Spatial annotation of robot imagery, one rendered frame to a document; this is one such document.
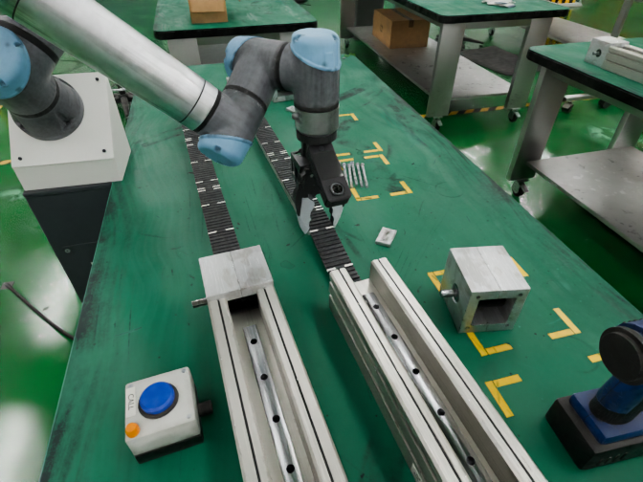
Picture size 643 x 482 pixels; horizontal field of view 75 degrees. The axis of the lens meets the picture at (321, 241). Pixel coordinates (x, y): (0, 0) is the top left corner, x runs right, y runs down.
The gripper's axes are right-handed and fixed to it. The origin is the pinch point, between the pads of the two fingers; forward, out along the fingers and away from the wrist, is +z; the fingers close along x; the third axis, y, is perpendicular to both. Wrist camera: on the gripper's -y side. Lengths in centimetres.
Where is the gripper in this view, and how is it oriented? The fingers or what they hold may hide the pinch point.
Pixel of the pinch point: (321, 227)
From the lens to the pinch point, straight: 83.3
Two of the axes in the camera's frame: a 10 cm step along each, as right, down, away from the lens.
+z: 0.0, 7.7, 6.3
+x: -9.4, 2.1, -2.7
